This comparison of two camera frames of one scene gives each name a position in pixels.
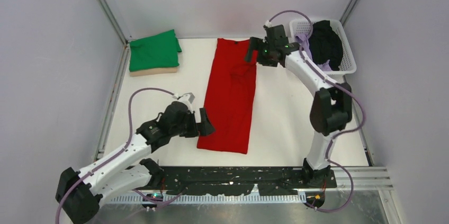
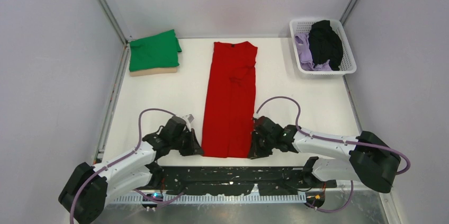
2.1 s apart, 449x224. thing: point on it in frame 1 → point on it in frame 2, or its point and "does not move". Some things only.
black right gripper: [256, 44] → [256, 151]
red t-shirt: [230, 97] does not move
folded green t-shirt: [160, 51] does not move
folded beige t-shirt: [152, 72] does not move
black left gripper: [204, 128] → [194, 147]
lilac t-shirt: [304, 38] does not move
